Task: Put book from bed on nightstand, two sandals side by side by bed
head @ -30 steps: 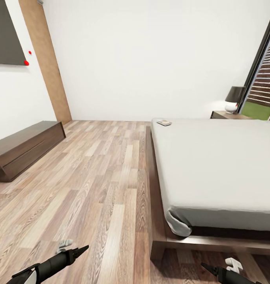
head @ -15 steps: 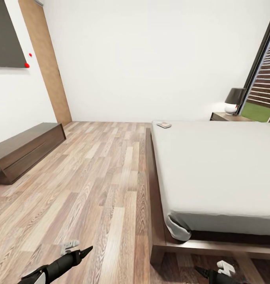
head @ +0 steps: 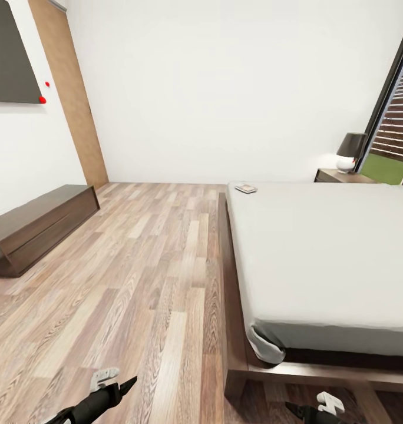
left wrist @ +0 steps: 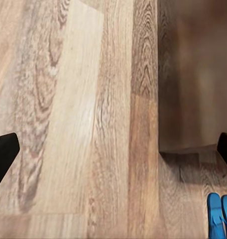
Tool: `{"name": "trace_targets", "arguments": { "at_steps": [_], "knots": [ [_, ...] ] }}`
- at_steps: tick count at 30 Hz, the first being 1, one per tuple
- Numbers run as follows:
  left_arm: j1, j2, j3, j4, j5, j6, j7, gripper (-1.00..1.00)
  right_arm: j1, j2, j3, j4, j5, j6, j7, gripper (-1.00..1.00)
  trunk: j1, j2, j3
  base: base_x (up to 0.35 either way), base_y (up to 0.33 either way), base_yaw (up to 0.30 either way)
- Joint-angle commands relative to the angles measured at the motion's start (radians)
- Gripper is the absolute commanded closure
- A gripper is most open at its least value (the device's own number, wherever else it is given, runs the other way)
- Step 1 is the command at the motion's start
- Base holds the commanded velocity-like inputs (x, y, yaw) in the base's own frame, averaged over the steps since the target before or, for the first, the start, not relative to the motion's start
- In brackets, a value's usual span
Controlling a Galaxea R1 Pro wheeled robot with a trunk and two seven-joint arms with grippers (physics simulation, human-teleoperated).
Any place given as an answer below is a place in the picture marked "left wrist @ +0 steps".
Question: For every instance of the bed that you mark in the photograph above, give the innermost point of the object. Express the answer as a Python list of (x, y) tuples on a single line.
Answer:
[(192, 75)]

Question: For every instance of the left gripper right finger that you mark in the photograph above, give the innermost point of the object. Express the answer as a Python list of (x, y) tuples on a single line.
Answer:
[(222, 146)]

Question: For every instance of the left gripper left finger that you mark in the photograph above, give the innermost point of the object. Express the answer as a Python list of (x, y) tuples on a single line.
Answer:
[(9, 149)]

